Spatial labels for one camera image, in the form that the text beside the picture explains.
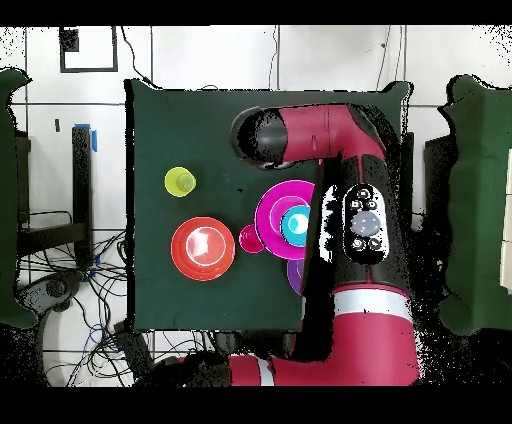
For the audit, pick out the large magenta bowl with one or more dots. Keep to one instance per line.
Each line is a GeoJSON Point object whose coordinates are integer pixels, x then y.
{"type": "Point", "coordinates": [268, 216]}

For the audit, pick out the small cyan bowl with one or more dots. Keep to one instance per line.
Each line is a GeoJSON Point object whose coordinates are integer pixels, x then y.
{"type": "Point", "coordinates": [294, 226]}

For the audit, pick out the yellow cup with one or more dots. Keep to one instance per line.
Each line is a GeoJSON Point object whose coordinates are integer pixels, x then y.
{"type": "Point", "coordinates": [180, 182]}

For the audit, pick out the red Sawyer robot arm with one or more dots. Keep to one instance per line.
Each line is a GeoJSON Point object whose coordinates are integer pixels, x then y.
{"type": "Point", "coordinates": [360, 320]}

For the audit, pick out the red cup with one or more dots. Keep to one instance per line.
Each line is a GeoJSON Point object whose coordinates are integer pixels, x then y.
{"type": "Point", "coordinates": [250, 240]}

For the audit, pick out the orange bowl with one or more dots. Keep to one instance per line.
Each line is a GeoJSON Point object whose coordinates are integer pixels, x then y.
{"type": "Point", "coordinates": [202, 248]}

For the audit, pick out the purple bowl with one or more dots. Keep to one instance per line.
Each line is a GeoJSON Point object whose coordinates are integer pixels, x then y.
{"type": "Point", "coordinates": [295, 276]}

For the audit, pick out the dark green table cloth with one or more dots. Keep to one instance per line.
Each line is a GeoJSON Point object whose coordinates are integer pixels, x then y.
{"type": "Point", "coordinates": [180, 120]}

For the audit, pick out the black box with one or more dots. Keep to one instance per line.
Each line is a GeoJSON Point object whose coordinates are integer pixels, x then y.
{"type": "Point", "coordinates": [438, 176]}

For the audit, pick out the green cloth covered table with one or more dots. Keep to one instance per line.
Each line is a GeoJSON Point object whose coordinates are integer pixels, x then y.
{"type": "Point", "coordinates": [480, 200]}
{"type": "Point", "coordinates": [6, 200]}

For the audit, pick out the black post with blue tape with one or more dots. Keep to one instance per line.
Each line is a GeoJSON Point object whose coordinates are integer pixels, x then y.
{"type": "Point", "coordinates": [82, 192]}

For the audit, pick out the black metal frame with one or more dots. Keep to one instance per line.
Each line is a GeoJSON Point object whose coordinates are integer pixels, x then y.
{"type": "Point", "coordinates": [52, 236]}

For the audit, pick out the black pedestal foot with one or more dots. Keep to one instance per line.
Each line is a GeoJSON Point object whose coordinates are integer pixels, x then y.
{"type": "Point", "coordinates": [56, 288]}

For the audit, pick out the black square floor frame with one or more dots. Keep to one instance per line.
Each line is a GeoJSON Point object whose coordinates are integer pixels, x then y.
{"type": "Point", "coordinates": [88, 69]}

